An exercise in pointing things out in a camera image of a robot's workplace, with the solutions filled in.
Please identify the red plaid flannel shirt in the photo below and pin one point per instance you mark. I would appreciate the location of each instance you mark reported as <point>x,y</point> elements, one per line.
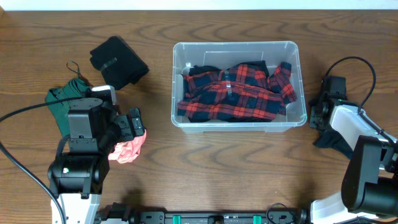
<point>244,93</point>

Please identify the green folded garment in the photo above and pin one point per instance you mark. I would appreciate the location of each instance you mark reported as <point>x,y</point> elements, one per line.
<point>72,89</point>

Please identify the dark navy garment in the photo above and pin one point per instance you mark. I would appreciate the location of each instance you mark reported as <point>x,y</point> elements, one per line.
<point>332,139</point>

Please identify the clear plastic storage bin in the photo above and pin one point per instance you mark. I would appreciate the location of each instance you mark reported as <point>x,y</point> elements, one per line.
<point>224,55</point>

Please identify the pink garment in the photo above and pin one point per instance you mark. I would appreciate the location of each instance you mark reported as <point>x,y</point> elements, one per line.
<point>128,151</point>

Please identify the black folded garment with tape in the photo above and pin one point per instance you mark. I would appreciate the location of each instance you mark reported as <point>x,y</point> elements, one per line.
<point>118,63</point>

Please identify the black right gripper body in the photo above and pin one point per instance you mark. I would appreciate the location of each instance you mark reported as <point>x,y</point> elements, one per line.
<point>314,121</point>

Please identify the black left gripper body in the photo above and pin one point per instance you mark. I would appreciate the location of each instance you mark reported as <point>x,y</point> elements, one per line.
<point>131,125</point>

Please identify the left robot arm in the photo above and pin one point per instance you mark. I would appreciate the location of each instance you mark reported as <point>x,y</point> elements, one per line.
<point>76,177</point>

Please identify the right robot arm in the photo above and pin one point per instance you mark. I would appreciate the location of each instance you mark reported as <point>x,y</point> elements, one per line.
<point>365,196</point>

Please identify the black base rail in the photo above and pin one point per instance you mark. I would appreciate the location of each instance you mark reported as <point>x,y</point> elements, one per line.
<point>120,213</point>

